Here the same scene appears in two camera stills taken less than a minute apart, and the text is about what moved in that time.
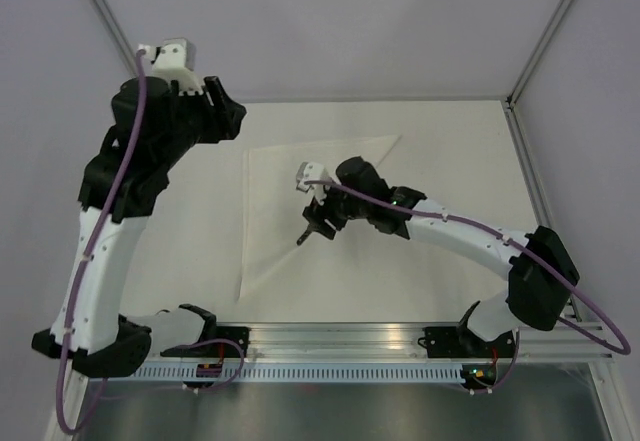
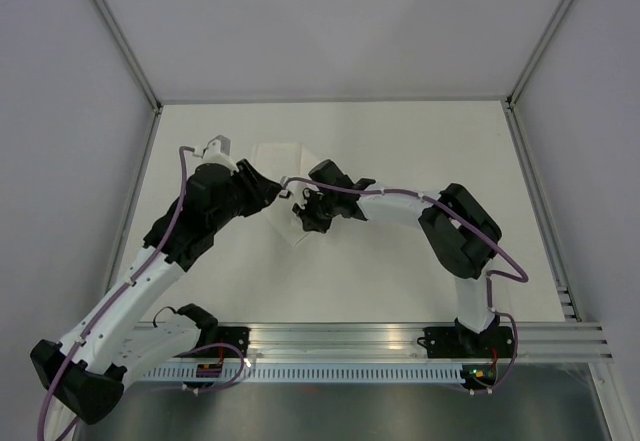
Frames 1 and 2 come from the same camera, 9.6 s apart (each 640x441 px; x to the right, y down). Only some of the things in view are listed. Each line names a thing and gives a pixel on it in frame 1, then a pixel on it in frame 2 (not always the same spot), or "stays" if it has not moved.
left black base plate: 215,349 stays
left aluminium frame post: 104,12 stays
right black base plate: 459,342 stays
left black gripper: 229,114 → 262,191
